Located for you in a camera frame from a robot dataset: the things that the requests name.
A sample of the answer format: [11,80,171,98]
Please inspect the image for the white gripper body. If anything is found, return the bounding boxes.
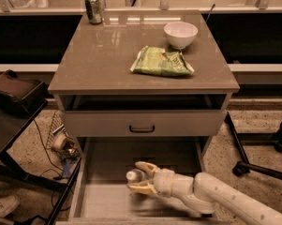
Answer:
[153,169,175,198]

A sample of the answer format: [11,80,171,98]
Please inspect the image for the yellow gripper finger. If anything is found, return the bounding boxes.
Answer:
[135,161,159,178]
[127,183,156,195]

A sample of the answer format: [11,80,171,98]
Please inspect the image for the clear plastic bottle white cap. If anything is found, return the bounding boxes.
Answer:
[126,169,149,183]

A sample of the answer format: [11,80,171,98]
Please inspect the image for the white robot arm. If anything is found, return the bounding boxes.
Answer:
[126,161,282,225]

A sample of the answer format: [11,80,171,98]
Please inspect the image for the open middle drawer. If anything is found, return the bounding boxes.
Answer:
[56,137,229,225]

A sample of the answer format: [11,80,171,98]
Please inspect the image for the grey cabinet with countertop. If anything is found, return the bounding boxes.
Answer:
[49,10,239,150]

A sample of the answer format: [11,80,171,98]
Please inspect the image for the white tape roll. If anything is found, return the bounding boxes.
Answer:
[52,132,67,150]

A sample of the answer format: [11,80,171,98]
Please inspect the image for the green snack bag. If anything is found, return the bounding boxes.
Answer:
[130,46,194,77]

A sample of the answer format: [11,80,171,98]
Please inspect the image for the black chair base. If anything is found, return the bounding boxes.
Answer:
[225,111,282,181]

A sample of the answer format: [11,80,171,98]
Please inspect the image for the white ceramic bowl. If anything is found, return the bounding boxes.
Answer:
[164,22,199,49]

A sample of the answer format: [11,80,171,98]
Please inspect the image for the white sneaker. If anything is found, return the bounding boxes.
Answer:
[0,195,20,218]

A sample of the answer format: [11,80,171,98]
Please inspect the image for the dark brown case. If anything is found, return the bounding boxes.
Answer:
[0,69,45,117]

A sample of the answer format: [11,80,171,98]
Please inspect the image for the black side cart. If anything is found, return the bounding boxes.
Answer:
[0,104,80,225]

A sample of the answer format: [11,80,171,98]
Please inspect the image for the green soda can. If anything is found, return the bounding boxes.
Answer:
[84,0,102,24]

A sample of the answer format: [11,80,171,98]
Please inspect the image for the closed upper drawer with handle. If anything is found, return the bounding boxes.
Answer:
[61,111,226,137]

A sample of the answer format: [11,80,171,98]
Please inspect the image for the black cable on floor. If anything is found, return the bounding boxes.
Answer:
[22,106,74,213]

